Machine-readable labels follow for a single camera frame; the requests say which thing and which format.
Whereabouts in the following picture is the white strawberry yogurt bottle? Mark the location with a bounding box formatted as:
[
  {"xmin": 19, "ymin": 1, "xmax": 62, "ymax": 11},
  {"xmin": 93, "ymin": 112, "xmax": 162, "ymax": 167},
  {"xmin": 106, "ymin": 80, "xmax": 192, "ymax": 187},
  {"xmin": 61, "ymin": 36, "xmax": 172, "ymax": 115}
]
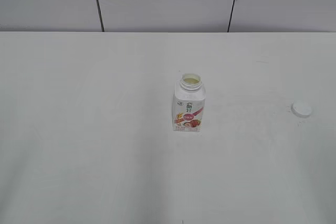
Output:
[{"xmin": 172, "ymin": 73, "xmax": 206, "ymax": 132}]

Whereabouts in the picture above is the white round bottle cap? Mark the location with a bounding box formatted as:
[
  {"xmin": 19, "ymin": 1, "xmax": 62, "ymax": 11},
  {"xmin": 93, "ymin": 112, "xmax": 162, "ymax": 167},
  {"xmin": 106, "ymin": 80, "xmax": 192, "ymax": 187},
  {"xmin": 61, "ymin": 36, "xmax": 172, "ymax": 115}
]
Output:
[{"xmin": 291, "ymin": 101, "xmax": 312, "ymax": 118}]

